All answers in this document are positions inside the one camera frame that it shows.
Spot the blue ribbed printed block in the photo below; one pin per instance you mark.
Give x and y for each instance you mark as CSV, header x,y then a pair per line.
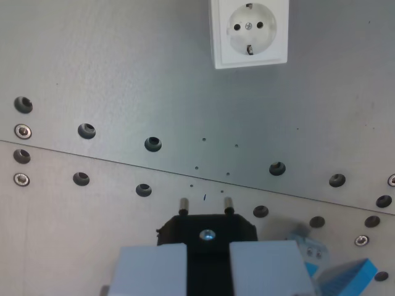
x,y
345,277

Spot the light blue printed bracket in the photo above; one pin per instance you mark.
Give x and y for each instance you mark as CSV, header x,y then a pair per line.
x,y
311,249

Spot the silver hex socket screw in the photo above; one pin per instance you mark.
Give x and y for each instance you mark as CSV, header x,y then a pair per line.
x,y
361,240
21,179
23,131
392,180

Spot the black two-pin power plug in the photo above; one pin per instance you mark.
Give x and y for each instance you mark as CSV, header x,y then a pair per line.
x,y
208,246

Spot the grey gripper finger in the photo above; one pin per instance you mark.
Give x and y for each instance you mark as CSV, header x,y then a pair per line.
x,y
267,271
151,271

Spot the white wall socket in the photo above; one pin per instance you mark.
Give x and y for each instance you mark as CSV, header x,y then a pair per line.
x,y
251,31

